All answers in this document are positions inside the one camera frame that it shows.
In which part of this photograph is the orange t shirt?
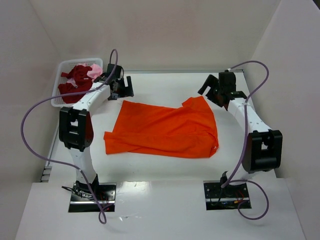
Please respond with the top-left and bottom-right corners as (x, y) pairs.
(103, 96), (219, 159)

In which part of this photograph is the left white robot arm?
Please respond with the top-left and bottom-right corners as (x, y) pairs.
(59, 63), (134, 200)

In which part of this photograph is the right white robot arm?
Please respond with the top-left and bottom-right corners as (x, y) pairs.
(198, 71), (283, 188)

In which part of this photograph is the pink t shirt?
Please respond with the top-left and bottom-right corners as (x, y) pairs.
(66, 63), (103, 88)

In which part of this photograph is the dark red t shirt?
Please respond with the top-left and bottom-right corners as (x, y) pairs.
(58, 64), (95, 95)

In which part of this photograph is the white plastic basket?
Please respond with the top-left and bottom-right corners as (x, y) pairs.
(51, 58), (103, 107)

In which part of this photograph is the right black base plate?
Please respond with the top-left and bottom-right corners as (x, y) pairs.
(203, 181), (252, 211)

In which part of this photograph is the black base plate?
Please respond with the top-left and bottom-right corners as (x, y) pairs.
(68, 183), (117, 213)
(203, 181), (252, 211)

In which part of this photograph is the grey metal bracket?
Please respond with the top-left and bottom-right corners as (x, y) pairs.
(40, 165), (52, 183)

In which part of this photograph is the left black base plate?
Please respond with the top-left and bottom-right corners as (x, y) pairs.
(68, 183), (117, 213)

